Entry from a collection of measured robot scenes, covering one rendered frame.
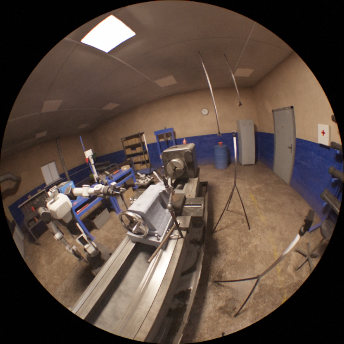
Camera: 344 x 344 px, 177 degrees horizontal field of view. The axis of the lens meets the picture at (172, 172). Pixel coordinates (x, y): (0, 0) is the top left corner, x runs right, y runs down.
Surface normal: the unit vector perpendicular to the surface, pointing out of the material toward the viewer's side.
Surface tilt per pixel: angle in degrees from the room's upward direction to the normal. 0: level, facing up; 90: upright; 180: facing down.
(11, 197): 90
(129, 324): 0
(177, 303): 0
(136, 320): 0
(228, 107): 90
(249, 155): 90
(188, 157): 90
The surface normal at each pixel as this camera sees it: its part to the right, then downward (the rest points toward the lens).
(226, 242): -0.18, -0.93
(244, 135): -0.29, 0.36
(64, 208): 0.98, 0.04
